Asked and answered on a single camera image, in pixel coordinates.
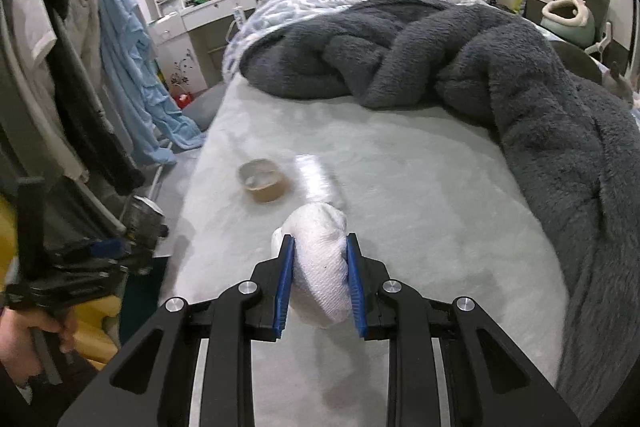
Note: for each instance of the white vanity table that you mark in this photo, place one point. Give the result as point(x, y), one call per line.
point(210, 27)

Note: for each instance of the yellow fabric item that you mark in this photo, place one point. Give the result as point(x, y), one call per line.
point(95, 327)

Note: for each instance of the dark grey fleece blanket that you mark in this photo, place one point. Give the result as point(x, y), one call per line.
point(525, 107)

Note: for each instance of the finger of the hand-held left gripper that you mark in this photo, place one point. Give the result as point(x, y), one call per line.
point(105, 249)
point(137, 263)

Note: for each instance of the black hanging garment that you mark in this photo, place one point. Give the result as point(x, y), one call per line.
point(95, 127)

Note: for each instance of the brown tape roll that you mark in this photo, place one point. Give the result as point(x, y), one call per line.
point(262, 192)

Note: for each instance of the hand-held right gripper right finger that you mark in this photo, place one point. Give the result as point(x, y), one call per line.
point(357, 292)

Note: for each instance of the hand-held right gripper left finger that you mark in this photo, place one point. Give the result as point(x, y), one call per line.
point(281, 292)

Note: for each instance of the white hanging shirt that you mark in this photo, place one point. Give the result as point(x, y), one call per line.
point(32, 17)

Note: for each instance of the grey upholstered bed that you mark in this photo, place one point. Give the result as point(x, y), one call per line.
point(400, 167)

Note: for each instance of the hanging light blue towel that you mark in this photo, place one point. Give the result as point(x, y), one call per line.
point(130, 72)

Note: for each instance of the grey cat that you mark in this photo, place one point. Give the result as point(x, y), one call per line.
point(619, 82)

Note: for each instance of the person's left hand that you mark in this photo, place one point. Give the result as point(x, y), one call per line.
point(20, 342)

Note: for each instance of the white fluffy jacket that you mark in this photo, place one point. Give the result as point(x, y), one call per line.
point(85, 17)

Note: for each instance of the blue patterned blanket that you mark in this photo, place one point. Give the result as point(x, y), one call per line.
point(290, 7)

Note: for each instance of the small red item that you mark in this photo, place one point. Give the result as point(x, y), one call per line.
point(183, 100)

